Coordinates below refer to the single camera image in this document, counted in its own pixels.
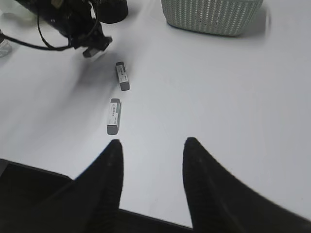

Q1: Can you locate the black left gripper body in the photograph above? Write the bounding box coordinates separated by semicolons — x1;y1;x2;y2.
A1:
60;7;112;51

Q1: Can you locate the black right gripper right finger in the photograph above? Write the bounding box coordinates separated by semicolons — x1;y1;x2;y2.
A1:
182;137;311;233

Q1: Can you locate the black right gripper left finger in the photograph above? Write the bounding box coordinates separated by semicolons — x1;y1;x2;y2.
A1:
29;139;123;233

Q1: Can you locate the grey white eraser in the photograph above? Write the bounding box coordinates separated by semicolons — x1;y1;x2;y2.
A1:
107;99;121;135
82;47;106;59
116;62;130;91

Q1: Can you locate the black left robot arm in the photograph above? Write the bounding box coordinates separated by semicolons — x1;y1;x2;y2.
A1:
18;0;112;51

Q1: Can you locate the black mesh pen holder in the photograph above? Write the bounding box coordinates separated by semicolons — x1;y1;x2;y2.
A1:
97;0;128;24

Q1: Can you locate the pale green wavy plate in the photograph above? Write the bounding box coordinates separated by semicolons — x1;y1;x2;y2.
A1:
0;0;36;25

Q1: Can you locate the green plastic woven basket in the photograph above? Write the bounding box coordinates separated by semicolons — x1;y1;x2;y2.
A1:
161;0;263;36

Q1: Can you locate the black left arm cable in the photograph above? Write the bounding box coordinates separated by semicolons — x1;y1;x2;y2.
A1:
0;0;100;51

